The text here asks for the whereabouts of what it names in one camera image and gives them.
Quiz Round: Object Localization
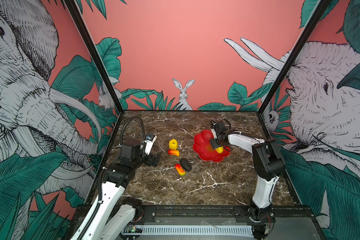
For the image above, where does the black corner frame post left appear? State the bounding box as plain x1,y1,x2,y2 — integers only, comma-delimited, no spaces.
64,0,124,114

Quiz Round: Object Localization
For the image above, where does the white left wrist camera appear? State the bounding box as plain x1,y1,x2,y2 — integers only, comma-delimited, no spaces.
145,134,157,155

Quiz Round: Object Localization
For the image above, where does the black corner frame post right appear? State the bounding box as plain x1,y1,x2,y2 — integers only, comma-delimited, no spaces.
257,0,331,115

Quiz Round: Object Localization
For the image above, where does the white ribbed strip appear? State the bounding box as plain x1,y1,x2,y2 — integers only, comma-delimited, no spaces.
122,224,254,238

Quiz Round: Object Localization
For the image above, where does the dark fake avocado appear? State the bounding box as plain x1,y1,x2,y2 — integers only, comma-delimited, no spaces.
180,158,192,172

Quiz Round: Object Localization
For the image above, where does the red flower-shaped fruit bowl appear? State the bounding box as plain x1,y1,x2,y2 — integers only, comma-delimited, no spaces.
193,130,231,163

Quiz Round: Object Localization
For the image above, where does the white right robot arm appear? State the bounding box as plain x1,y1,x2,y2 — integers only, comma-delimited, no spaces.
210,119,286,223

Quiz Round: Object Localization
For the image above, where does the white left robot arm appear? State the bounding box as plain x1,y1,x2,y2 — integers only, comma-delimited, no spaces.
71,134,161,240

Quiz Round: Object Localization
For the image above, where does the yellow fake apple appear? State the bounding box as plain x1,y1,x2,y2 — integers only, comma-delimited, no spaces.
169,139,178,150

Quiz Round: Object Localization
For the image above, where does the black corner frame post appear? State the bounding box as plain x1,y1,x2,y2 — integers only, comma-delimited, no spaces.
64,0,124,114
257,0,331,115

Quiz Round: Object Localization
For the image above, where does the red-yellow-green fake mango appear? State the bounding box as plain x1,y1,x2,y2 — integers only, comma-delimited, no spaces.
175,164,186,176

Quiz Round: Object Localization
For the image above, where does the yellow fake banana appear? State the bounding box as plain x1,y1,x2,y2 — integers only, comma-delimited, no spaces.
215,147,225,154

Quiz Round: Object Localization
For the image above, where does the small red-yellow fake mango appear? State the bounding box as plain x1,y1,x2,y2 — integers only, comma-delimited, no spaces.
168,150,180,157

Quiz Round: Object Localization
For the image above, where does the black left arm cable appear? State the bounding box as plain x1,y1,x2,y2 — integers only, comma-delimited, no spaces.
119,116,147,148

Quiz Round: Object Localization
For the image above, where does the black base frame rail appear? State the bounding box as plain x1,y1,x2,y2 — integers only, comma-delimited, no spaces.
132,205,318,227

